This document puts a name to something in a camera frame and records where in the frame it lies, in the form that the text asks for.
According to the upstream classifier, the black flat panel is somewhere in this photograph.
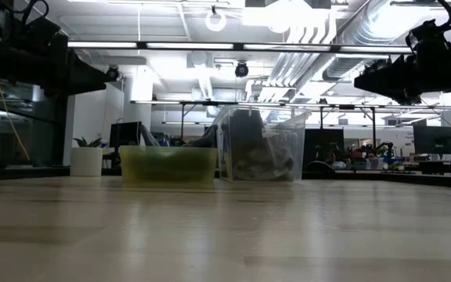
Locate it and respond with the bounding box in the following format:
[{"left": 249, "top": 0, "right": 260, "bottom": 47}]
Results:
[{"left": 302, "top": 128, "right": 345, "bottom": 173}]

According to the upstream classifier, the white plant pot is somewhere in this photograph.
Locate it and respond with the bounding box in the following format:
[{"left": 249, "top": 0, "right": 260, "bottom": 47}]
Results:
[{"left": 70, "top": 146, "right": 104, "bottom": 177}]

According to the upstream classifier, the clear plastic bin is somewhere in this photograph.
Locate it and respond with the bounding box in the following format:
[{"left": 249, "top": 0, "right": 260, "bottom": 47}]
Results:
[{"left": 212, "top": 103, "right": 312, "bottom": 183}]

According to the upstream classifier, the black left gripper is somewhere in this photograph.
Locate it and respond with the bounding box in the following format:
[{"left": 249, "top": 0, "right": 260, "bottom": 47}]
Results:
[{"left": 25, "top": 17, "right": 117, "bottom": 96}]

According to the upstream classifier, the black computer monitor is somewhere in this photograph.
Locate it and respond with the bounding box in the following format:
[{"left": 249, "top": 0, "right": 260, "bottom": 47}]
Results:
[
  {"left": 109, "top": 121, "right": 143, "bottom": 149},
  {"left": 413, "top": 125, "right": 451, "bottom": 156}
]

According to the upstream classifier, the hanging yellow cable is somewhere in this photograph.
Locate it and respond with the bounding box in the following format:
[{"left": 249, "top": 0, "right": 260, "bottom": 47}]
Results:
[{"left": 0, "top": 78, "right": 31, "bottom": 162}]

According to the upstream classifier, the black ceiling spot lamp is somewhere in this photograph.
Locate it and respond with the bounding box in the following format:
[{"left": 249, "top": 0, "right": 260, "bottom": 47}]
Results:
[
  {"left": 234, "top": 61, "right": 250, "bottom": 78},
  {"left": 106, "top": 65, "right": 121, "bottom": 82}
]

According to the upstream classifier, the khaki baseball cap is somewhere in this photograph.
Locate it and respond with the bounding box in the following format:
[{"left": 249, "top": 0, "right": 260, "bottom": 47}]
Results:
[
  {"left": 231, "top": 108, "right": 280, "bottom": 182},
  {"left": 244, "top": 128, "right": 296, "bottom": 182}
]

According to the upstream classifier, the yellow plastic bin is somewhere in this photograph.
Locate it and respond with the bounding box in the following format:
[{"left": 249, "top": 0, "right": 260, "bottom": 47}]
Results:
[{"left": 118, "top": 145, "right": 218, "bottom": 190}]

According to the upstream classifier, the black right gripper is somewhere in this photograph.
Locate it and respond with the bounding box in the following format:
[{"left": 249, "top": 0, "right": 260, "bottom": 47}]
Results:
[{"left": 353, "top": 19, "right": 446, "bottom": 106}]

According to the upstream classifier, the black aluminium table frame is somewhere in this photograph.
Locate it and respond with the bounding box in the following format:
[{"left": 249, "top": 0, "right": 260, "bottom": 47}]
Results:
[{"left": 0, "top": 166, "right": 451, "bottom": 190}]

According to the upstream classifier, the long ceiling light bar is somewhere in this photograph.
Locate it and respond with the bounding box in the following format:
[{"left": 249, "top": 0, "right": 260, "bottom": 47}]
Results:
[
  {"left": 67, "top": 40, "right": 414, "bottom": 55},
  {"left": 130, "top": 99, "right": 451, "bottom": 110}
]

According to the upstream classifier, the round white ceiling lamp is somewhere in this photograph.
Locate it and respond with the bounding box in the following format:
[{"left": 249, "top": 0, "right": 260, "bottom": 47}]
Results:
[{"left": 204, "top": 10, "right": 227, "bottom": 33}]

